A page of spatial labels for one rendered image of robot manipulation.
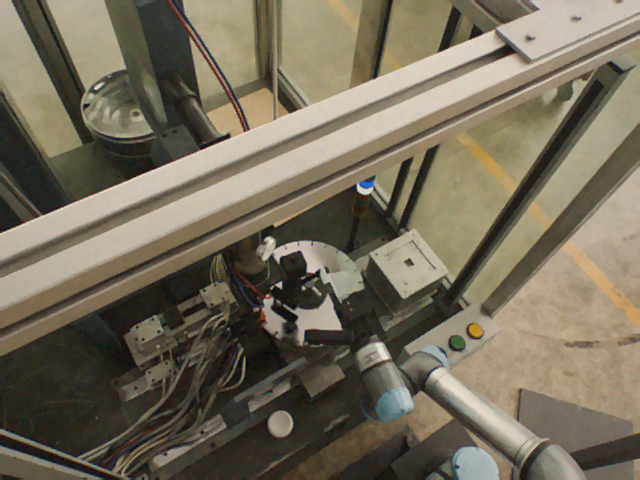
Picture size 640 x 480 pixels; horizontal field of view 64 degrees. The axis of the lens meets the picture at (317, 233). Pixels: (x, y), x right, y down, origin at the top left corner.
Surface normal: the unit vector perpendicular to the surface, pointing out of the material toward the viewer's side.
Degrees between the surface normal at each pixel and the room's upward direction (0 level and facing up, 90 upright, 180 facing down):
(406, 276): 0
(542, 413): 0
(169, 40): 90
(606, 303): 0
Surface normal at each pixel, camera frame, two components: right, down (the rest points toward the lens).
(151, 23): 0.53, 0.75
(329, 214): 0.06, -0.51
